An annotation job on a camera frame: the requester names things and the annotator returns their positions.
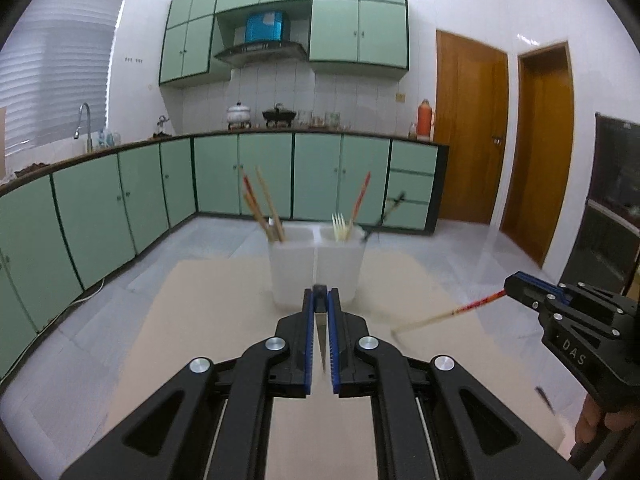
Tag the black range hood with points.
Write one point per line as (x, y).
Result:
(267, 51)

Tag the black wok with lid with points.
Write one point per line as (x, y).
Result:
(279, 117)

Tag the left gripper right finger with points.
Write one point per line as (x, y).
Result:
(432, 420)

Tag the wooden door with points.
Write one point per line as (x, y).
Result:
(542, 149)
(471, 114)

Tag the blue box above hood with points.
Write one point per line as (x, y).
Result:
(267, 26)

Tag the orange thermos flask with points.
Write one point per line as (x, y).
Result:
(424, 120)

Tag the white cooking pot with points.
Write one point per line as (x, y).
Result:
(239, 116)

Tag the right human hand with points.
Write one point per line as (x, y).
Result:
(592, 416)

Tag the green lower kitchen cabinets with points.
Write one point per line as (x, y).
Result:
(67, 226)

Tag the green upper kitchen cabinets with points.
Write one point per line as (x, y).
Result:
(360, 37)

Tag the window blind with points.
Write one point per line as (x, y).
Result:
(58, 55)

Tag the white double utensil holder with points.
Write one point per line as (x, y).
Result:
(310, 255)

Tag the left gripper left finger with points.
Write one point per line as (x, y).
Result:
(210, 420)

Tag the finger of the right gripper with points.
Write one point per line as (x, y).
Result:
(528, 290)
(560, 292)

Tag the red patterned bamboo chopstick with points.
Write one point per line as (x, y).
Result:
(408, 327)
(252, 204)
(359, 200)

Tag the black chopstick silver band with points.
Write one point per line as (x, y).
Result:
(322, 331)

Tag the plain bamboo chopstick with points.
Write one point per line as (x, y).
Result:
(273, 210)

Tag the green kitchen cabinets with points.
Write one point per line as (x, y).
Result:
(67, 226)
(360, 37)

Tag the chrome kitchen faucet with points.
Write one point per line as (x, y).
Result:
(84, 125)

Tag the black glass cabinet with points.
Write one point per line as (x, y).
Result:
(606, 250)

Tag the white plastic fork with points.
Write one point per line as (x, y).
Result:
(340, 227)

